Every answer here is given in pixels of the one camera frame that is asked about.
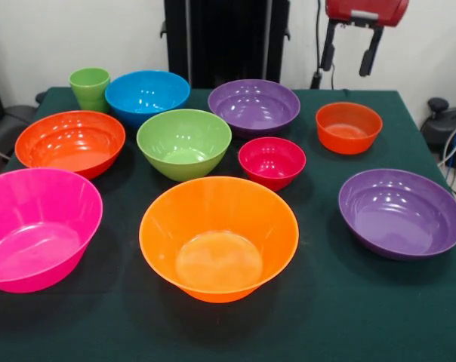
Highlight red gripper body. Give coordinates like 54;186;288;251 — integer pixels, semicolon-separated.
325;0;409;28

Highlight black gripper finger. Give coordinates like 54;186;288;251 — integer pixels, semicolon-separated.
359;24;384;78
319;18;342;72

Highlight purple bowl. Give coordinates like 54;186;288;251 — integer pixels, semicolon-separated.
207;78;301;139
337;168;456;262

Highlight small red-orange bowl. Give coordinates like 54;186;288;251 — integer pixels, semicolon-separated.
315;101;384;155

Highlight small crimson bowl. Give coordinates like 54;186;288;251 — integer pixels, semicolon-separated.
238;137;307;192

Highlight green bowl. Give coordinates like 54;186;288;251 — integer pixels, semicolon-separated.
136;108;233;183

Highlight blue bowl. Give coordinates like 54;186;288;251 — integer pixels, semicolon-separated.
104;69;192;129

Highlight green cup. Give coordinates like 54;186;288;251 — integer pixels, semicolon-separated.
68;66;111;114

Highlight dark green tablecloth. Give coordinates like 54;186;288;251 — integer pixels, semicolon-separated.
0;86;456;362

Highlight large red-orange bowl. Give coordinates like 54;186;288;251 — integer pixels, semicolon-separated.
14;109;127;180

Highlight pink bowl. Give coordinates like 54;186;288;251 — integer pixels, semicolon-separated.
0;167;104;294

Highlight black hanging cable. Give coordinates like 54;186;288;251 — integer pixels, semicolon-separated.
310;0;324;91

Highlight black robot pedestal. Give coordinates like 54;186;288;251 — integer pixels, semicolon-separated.
160;0;291;90

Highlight tangle of cables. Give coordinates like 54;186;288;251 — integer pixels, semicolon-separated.
437;119;456;207

